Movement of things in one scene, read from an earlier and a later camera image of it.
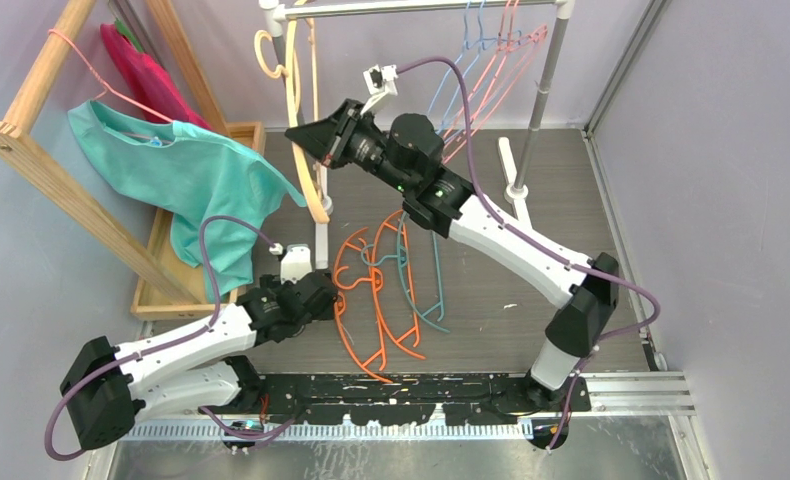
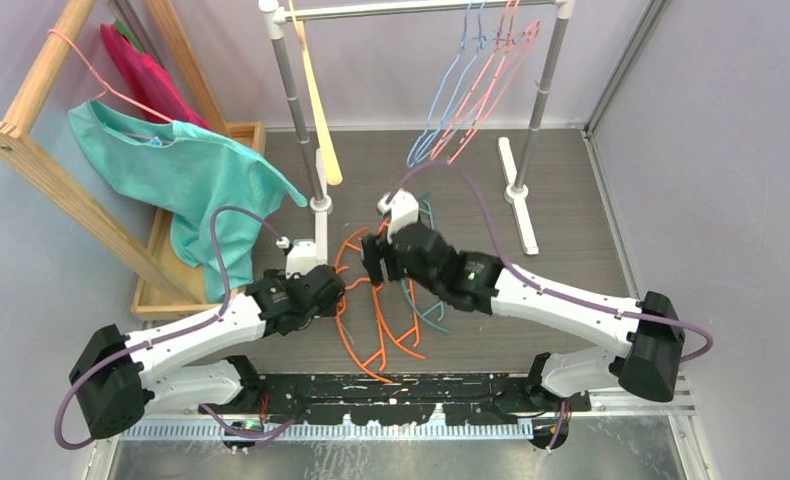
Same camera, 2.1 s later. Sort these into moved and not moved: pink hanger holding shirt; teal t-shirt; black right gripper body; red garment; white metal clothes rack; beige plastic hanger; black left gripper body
Moved: black right gripper body; beige plastic hanger
Not moved: black left gripper body; teal t-shirt; pink hanger holding shirt; white metal clothes rack; red garment
